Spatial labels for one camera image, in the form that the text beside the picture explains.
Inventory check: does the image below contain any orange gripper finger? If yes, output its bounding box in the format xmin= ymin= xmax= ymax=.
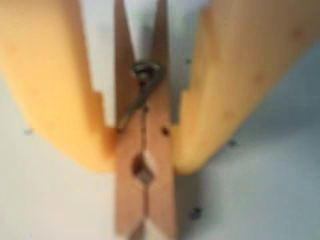
xmin=0 ymin=0 xmax=118 ymax=175
xmin=171 ymin=0 xmax=320 ymax=175

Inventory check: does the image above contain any brown wooden clothespin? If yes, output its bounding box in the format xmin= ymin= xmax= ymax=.
xmin=112 ymin=0 xmax=192 ymax=240

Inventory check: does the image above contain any white dotted mat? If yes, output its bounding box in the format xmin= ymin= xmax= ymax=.
xmin=0 ymin=0 xmax=320 ymax=240

